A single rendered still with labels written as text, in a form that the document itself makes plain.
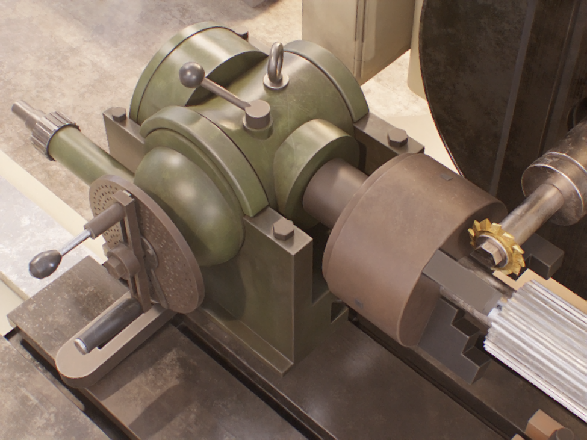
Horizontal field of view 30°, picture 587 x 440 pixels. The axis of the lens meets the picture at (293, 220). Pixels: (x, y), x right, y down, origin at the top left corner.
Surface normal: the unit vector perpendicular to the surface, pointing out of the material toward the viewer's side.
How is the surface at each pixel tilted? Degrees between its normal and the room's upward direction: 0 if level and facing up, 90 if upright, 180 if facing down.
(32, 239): 0
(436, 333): 65
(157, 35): 0
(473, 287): 35
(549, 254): 5
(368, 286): 73
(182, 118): 13
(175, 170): 21
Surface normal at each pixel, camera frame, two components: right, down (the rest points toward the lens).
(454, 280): -0.39, -0.21
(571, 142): -0.23, -0.78
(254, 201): 0.64, 0.17
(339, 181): -0.14, -0.52
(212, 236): 0.11, 0.57
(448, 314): -0.62, 0.23
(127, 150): -0.69, 0.55
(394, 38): 0.72, 0.53
